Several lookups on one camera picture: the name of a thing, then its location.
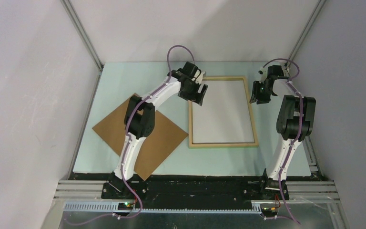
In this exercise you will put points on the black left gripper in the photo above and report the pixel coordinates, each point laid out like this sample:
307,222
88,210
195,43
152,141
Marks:
196,97

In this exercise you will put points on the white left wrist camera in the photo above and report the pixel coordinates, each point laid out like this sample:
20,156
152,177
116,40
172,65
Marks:
198,76

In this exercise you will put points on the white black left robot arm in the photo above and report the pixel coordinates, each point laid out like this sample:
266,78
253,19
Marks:
140,122

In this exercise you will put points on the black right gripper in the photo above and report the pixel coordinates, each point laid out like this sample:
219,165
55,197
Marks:
260,99

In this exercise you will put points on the aluminium front rail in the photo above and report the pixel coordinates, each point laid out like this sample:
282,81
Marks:
152,191

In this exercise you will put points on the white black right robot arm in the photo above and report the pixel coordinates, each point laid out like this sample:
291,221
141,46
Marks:
294,122

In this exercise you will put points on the beach landscape photo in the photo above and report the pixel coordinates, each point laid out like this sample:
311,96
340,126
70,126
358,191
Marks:
222,110

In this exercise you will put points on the right aluminium corner post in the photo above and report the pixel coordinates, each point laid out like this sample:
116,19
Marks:
307,28

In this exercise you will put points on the brown cardboard backing board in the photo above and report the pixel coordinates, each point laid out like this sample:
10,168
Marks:
163,140

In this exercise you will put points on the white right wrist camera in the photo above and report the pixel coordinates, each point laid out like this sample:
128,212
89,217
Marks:
263,72

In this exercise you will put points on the aluminium corner post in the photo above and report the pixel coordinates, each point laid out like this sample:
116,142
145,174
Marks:
307,28
76,21

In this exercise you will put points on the wooden picture frame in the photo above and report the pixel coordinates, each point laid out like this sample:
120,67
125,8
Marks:
224,145

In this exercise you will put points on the grey slotted cable duct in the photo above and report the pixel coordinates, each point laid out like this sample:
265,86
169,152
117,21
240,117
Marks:
116,207

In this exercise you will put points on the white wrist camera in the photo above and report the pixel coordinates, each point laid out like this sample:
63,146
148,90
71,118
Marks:
263,72
198,76

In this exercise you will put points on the left aluminium corner post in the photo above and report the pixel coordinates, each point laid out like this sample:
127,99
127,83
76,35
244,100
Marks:
76,21

